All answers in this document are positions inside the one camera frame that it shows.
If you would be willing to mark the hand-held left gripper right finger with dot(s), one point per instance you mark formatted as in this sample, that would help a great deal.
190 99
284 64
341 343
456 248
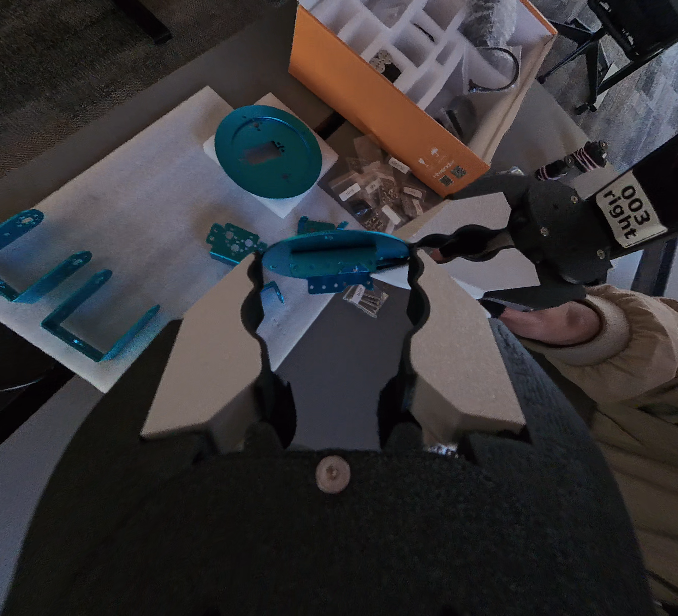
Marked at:
466 362

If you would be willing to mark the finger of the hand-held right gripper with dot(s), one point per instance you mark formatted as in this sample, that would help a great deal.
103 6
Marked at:
529 295
482 211

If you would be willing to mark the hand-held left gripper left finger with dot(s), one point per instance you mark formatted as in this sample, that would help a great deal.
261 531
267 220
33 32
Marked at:
212 362

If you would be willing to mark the blue disc with mounted bracket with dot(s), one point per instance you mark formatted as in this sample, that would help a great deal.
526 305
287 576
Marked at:
328 258

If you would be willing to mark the person's right forearm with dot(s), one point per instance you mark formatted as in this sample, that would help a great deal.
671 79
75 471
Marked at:
635 340

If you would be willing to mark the grey desk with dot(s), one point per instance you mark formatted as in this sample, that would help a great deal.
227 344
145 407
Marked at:
339 346

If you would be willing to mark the person's right hand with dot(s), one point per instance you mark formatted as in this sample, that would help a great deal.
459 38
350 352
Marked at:
556 325

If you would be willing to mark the pile of small screw bags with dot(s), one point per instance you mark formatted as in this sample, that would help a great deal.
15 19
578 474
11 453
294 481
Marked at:
381 187

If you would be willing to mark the clear bag of long screws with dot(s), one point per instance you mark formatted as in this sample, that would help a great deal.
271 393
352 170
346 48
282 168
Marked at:
365 301

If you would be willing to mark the orange cardboard box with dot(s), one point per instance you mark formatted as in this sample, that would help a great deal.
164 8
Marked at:
371 102

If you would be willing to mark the black servo motor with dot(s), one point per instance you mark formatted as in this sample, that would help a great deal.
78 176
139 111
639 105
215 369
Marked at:
386 65

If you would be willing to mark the white foam sheet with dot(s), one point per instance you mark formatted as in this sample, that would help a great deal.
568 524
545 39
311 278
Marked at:
132 192

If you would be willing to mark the large blue flange plate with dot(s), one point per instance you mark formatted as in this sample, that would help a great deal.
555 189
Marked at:
265 176

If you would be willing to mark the small blue angle bracket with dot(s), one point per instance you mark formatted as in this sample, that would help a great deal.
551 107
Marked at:
273 293

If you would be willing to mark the blue square servo bracket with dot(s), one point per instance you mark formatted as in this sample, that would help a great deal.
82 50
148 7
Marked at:
235 242

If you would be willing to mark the large blue U bracket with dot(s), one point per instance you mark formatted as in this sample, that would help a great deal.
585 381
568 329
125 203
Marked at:
18 227
53 277
79 346

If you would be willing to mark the small blue U bracket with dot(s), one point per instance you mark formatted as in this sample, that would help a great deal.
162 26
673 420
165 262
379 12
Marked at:
318 226

